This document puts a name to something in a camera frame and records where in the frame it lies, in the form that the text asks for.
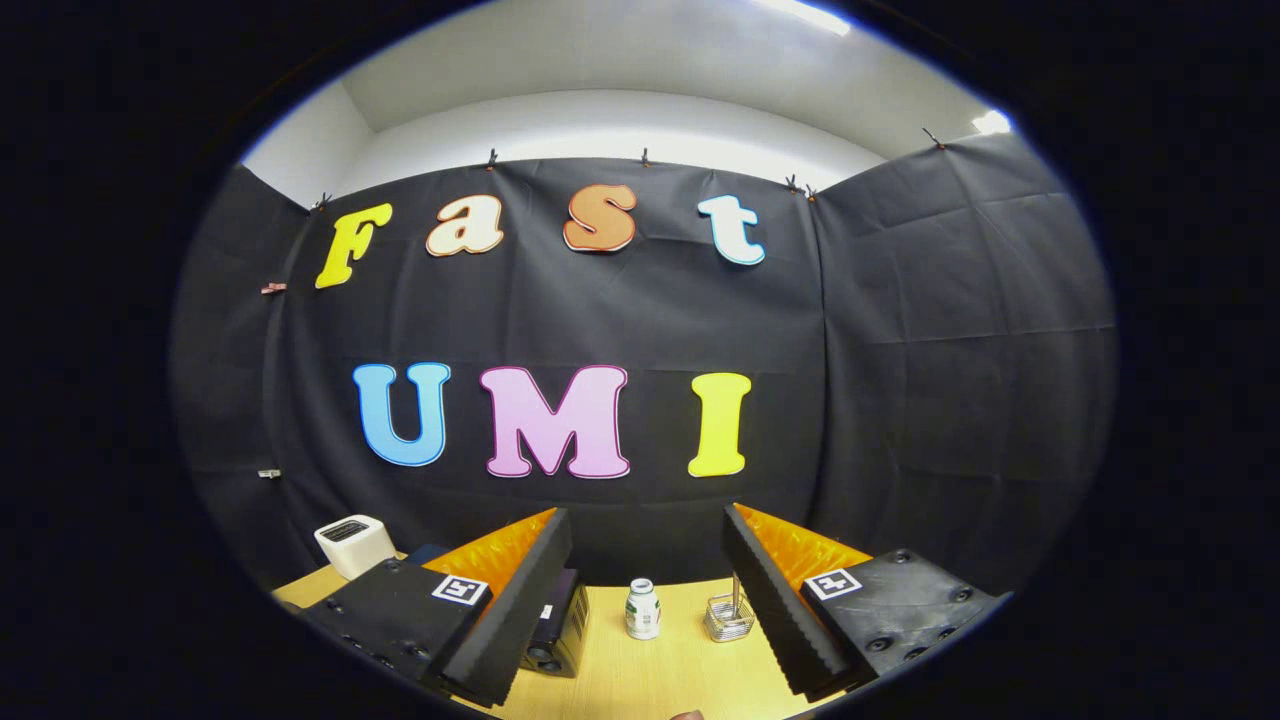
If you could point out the long ceiling light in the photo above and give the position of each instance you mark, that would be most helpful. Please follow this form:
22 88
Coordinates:
805 14

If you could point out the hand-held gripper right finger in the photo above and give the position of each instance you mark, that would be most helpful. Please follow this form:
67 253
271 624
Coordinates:
775 610

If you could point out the small ceiling light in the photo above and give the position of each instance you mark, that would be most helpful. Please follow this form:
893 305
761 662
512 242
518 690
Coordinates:
992 122

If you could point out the white bottle with green label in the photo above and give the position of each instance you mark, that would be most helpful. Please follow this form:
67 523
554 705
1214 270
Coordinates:
643 612

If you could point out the small white toaster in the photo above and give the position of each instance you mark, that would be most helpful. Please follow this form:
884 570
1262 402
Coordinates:
352 548

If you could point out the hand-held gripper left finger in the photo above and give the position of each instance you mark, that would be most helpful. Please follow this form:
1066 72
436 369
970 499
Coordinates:
520 610

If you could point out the black toaster oven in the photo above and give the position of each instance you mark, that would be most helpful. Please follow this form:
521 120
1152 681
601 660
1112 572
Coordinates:
560 625

